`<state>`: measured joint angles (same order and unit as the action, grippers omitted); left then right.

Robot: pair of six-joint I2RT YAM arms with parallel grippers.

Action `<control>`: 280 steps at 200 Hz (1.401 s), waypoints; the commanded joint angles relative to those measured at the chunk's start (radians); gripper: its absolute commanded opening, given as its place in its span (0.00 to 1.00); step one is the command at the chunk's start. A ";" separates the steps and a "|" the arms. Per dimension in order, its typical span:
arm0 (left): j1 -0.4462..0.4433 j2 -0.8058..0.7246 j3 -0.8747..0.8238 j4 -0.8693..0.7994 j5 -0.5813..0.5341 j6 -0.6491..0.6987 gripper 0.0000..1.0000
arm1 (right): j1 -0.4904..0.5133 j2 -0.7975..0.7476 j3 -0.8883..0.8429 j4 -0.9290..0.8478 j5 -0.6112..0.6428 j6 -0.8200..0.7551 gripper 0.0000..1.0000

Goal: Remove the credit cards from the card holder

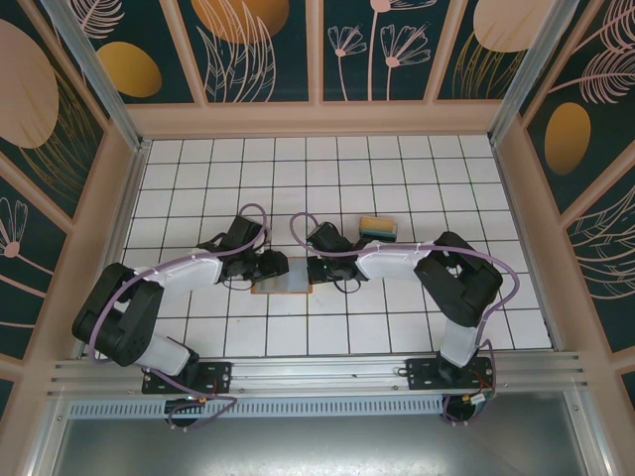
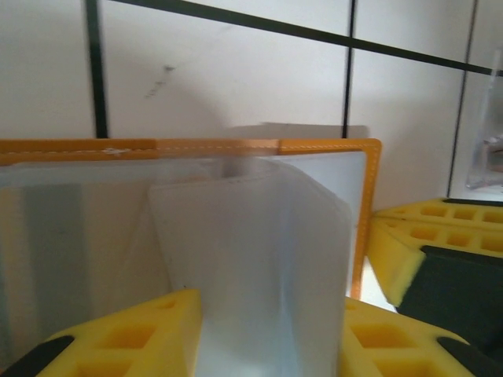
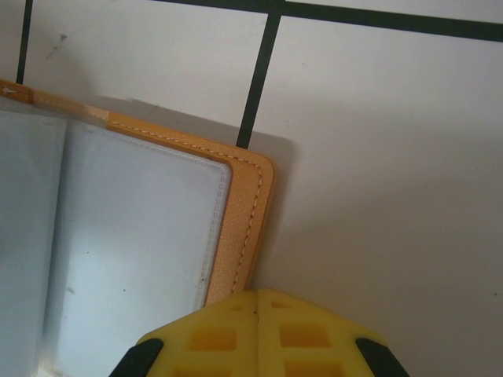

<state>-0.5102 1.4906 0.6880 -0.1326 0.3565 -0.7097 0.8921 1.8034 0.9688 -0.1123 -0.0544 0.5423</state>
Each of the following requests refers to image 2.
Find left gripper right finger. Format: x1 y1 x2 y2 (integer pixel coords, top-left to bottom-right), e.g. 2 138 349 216
340 296 485 377

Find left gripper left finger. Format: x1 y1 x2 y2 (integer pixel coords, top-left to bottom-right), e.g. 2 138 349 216
15 287 204 377

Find orange leather card holder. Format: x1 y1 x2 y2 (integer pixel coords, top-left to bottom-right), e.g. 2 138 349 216
0 137 383 377

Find clear plastic card box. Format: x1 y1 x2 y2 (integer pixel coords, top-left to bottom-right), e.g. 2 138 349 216
465 49 503 192

